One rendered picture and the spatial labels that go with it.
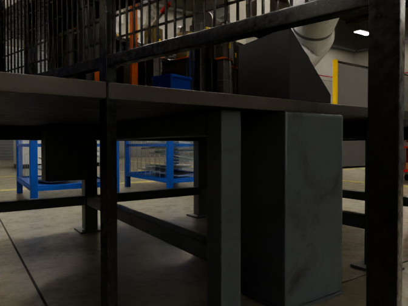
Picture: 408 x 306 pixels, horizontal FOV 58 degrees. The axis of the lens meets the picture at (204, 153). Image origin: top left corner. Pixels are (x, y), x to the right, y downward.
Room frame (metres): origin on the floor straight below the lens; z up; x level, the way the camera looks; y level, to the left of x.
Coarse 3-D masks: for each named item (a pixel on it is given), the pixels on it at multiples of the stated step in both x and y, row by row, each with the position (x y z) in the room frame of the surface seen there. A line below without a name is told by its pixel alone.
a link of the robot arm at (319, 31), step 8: (288, 0) 1.32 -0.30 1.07; (296, 0) 1.26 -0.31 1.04; (304, 0) 1.21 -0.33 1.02; (312, 0) 1.19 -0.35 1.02; (312, 24) 1.26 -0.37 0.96; (320, 24) 1.25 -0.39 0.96; (328, 24) 1.25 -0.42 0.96; (296, 32) 1.33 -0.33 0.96; (304, 32) 1.30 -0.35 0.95; (312, 32) 1.28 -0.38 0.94; (320, 32) 1.28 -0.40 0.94; (328, 32) 1.30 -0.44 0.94; (312, 40) 1.32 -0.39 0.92
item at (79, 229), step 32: (0, 128) 2.06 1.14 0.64; (32, 128) 2.15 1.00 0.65; (64, 128) 1.97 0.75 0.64; (96, 128) 2.11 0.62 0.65; (128, 128) 1.71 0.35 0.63; (160, 128) 1.44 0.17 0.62; (192, 128) 1.24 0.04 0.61; (224, 128) 1.11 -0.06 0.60; (352, 128) 1.70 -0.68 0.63; (64, 160) 1.97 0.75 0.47; (96, 160) 2.35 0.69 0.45; (224, 160) 1.11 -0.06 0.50; (96, 192) 2.35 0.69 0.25; (128, 192) 2.48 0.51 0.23; (160, 192) 2.62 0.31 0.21; (192, 192) 2.77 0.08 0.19; (224, 192) 1.11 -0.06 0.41; (352, 192) 2.57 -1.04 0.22; (96, 224) 2.35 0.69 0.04; (128, 224) 1.75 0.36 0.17; (160, 224) 1.48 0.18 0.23; (224, 224) 1.11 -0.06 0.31; (352, 224) 1.70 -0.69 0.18; (224, 256) 1.11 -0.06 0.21; (224, 288) 1.11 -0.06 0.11
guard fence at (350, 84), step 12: (336, 60) 6.24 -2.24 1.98; (336, 72) 6.24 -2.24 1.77; (348, 72) 6.47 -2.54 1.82; (360, 72) 6.65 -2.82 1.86; (336, 84) 6.24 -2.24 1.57; (348, 84) 6.47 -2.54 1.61; (360, 84) 6.66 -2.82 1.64; (336, 96) 6.24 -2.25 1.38; (348, 96) 6.47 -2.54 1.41; (360, 96) 6.66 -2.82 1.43; (348, 144) 6.48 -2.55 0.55; (360, 144) 6.66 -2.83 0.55; (348, 156) 6.48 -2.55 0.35; (360, 156) 6.67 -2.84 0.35
